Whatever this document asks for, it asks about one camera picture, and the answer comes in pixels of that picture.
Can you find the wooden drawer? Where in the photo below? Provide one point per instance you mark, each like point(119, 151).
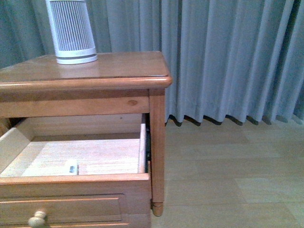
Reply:
point(113, 185)

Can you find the white medicine bottle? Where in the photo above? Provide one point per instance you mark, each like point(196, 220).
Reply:
point(71, 167)

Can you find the upper drawer round knob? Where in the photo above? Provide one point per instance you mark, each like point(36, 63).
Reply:
point(38, 220)

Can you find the wooden nightstand cabinet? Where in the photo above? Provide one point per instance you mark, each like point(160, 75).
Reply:
point(116, 83)

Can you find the grey pleated curtain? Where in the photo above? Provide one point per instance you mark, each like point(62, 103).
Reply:
point(238, 58)

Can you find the white ribbed air purifier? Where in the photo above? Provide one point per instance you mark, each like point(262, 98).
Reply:
point(71, 31)

